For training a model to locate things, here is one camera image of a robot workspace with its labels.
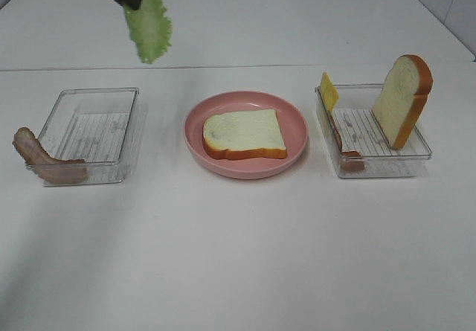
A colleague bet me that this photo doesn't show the green lettuce leaf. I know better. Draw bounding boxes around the green lettuce leaf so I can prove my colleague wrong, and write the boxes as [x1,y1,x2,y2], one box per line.
[123,0,173,64]

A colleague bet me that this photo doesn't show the bacon strip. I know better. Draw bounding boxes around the bacon strip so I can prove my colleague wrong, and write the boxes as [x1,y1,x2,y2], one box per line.
[12,127,88,184]
[329,114,364,173]

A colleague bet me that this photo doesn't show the bread slice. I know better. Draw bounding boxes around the bread slice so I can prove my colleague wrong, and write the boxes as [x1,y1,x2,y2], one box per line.
[372,54,433,150]
[202,109,287,160]

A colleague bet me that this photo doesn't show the yellow cheese slice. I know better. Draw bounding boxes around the yellow cheese slice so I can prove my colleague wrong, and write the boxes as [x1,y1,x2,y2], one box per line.
[320,72,339,115]

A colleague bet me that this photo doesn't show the left clear plastic tray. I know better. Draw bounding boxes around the left clear plastic tray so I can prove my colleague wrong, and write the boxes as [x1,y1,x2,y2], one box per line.
[25,88,147,187]

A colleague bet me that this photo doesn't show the clear plastic tray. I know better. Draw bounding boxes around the clear plastic tray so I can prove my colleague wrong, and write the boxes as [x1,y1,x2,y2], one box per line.
[25,88,147,187]
[315,83,432,179]

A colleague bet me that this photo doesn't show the pink round plate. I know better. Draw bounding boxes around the pink round plate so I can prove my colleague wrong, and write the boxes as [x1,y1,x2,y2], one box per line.
[184,91,309,179]

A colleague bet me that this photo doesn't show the right clear plastic tray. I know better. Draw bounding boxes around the right clear plastic tray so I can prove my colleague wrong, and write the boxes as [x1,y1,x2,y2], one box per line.
[315,83,432,179]

